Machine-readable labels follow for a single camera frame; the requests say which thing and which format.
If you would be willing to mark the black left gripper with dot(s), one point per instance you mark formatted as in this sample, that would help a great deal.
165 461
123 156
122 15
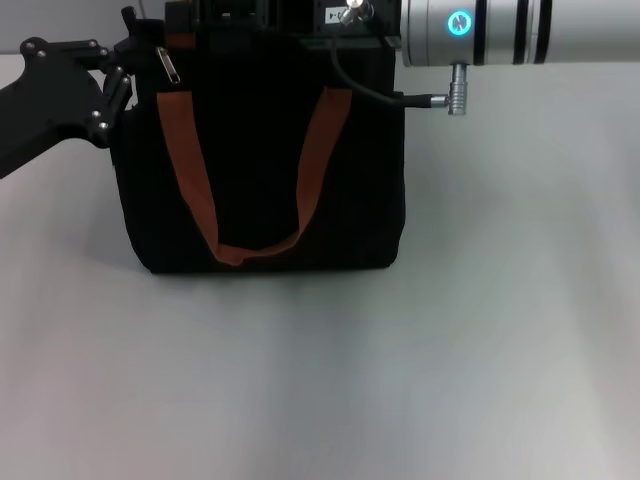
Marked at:
45 100

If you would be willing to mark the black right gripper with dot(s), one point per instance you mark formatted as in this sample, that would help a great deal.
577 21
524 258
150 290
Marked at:
320 30

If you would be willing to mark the silver metal zipper pull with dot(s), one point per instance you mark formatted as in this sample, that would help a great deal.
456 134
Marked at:
168 64

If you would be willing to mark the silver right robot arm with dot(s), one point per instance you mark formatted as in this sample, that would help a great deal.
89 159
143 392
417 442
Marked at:
510 30

